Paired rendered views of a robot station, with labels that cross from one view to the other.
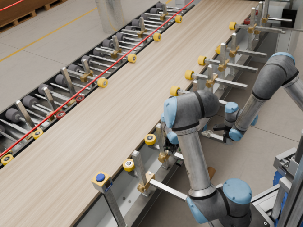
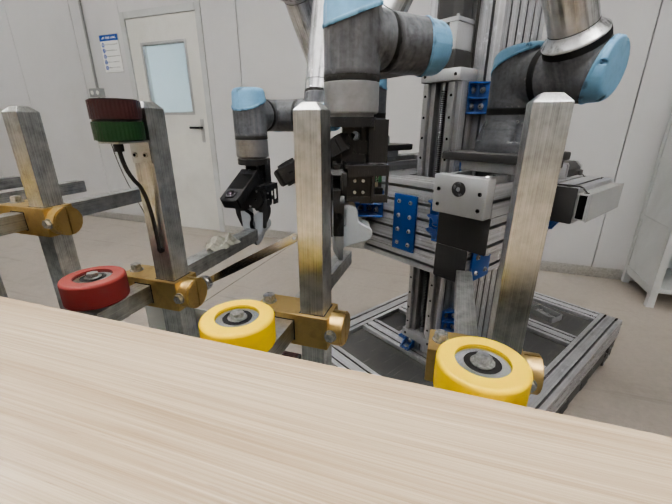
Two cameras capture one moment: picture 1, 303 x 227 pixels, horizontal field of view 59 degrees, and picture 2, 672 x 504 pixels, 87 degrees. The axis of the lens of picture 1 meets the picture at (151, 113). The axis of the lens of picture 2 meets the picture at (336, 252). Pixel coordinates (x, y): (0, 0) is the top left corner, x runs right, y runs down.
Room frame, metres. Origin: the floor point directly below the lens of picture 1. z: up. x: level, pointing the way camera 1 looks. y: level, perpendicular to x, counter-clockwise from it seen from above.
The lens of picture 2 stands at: (1.34, 0.40, 1.10)
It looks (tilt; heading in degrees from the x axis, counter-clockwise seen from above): 20 degrees down; 247
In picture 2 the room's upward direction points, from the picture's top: straight up
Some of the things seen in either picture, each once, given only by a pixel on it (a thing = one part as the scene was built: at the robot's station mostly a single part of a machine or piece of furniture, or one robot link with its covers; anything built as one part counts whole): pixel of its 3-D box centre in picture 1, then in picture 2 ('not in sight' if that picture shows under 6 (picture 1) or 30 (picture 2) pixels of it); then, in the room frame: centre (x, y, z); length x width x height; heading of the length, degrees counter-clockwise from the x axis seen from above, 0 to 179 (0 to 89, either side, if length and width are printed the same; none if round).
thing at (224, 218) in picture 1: (235, 210); (509, 130); (0.59, -0.29, 1.09); 0.15 x 0.15 x 0.10
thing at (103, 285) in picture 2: not in sight; (101, 309); (1.48, -0.15, 0.85); 0.08 x 0.08 x 0.11
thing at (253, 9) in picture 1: (251, 30); not in sight; (2.52, -1.17, 0.94); 0.04 x 0.04 x 0.48; 49
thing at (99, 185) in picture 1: (102, 182); not in sight; (0.81, 0.30, 1.18); 0.07 x 0.07 x 0.08; 49
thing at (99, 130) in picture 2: not in sight; (119, 130); (1.42, -0.16, 1.10); 0.06 x 0.06 x 0.02
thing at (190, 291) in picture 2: not in sight; (163, 288); (1.40, -0.21, 0.85); 0.14 x 0.06 x 0.05; 139
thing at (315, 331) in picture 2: (166, 153); (302, 321); (1.21, -0.05, 0.83); 0.14 x 0.06 x 0.05; 139
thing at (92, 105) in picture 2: not in sight; (115, 110); (1.42, -0.16, 1.12); 0.06 x 0.06 x 0.02
